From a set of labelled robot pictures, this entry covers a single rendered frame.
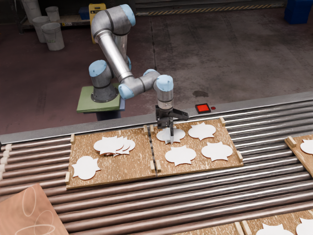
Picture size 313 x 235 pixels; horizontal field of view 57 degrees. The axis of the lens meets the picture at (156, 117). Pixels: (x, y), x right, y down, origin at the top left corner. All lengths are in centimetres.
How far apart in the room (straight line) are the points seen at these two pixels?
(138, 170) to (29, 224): 50
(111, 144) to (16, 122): 222
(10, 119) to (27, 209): 249
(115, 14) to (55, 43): 352
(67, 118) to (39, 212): 226
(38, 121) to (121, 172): 220
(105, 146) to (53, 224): 49
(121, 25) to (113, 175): 75
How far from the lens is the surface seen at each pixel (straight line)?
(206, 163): 140
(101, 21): 151
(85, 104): 193
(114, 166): 141
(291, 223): 129
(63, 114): 346
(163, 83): 129
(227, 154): 145
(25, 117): 361
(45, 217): 119
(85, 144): 156
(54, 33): 494
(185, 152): 143
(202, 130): 156
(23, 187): 150
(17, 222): 122
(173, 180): 135
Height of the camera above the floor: 196
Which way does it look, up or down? 38 degrees down
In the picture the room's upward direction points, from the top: 3 degrees counter-clockwise
